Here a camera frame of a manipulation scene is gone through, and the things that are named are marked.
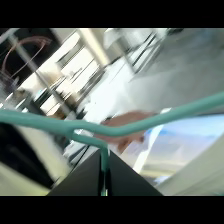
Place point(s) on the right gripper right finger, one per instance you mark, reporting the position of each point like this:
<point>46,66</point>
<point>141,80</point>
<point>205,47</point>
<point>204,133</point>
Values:
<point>128,181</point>

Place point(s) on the person's hand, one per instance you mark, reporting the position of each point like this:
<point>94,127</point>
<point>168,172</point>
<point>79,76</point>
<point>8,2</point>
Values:
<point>130,119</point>

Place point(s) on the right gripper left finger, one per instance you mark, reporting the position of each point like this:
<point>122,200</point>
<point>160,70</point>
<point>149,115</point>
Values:
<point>83,181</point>

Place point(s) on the teal clothes hanger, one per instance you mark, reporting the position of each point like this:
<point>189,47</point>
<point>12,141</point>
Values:
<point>133,126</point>

